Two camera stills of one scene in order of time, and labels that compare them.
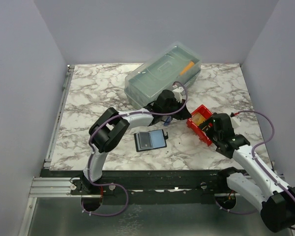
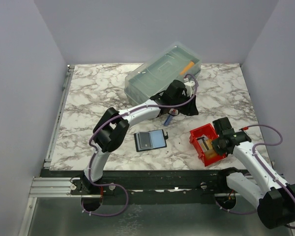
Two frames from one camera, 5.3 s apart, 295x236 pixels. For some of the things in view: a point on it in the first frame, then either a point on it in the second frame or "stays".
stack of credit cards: (197, 118) -> (206, 144)
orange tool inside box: (191, 64) stays
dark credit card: (145, 140) stays
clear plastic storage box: (175, 66) stays
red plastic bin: (198, 116) -> (201, 131)
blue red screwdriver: (169, 118) stays
